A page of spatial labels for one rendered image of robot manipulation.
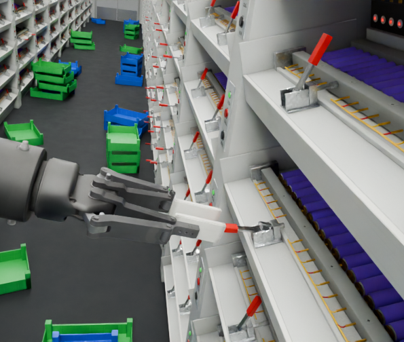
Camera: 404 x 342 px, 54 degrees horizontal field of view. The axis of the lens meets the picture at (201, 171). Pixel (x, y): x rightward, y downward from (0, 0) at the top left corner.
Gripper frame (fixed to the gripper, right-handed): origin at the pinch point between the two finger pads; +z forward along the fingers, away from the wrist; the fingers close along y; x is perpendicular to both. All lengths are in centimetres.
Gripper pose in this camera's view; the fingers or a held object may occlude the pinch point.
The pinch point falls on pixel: (197, 220)
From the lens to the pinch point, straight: 53.9
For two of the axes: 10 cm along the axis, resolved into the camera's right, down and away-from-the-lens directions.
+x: 3.3, -8.5, -4.1
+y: 1.3, 4.7, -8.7
